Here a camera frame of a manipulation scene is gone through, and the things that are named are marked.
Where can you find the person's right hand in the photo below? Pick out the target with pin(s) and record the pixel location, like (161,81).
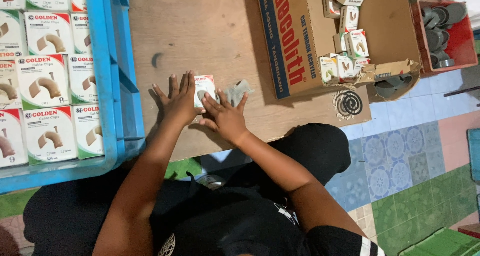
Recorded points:
(228,119)

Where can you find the person's left hand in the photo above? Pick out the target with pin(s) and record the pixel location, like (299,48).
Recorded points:
(180,106)

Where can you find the clear bag of grey clips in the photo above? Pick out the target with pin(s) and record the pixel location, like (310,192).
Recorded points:
(237,90)

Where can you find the clear tape roll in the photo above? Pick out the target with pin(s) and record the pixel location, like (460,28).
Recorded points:
(210,181)

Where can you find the blue plastic crate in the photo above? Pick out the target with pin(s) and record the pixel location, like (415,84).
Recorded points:
(116,80)

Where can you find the black trousers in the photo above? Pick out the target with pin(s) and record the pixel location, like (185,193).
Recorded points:
(318,151)

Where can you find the large brown cardboard box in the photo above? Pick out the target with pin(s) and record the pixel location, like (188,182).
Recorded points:
(292,42)

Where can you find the black shirt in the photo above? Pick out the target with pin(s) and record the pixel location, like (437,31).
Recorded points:
(232,222)

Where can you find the black mosquito coil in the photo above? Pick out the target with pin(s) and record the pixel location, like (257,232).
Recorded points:
(348,103)

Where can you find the rows of white clip boxes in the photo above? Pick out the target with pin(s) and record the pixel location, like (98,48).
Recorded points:
(45,80)

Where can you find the pile of small clip boxes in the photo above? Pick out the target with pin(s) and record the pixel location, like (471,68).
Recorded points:
(348,42)

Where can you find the torn brown cardboard box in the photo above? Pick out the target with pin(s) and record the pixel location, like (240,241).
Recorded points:
(393,70)

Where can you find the heap of grey round discs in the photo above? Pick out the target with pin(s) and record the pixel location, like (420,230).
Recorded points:
(437,31)

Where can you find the dark thin rod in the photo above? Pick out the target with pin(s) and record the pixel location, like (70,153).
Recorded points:
(461,91)

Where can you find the red plastic bin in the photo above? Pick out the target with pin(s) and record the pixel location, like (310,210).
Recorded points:
(463,42)

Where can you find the green plastic crate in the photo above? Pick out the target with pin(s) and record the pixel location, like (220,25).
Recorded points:
(442,244)

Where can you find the blue plastic container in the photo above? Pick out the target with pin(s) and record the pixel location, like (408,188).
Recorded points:
(474,155)

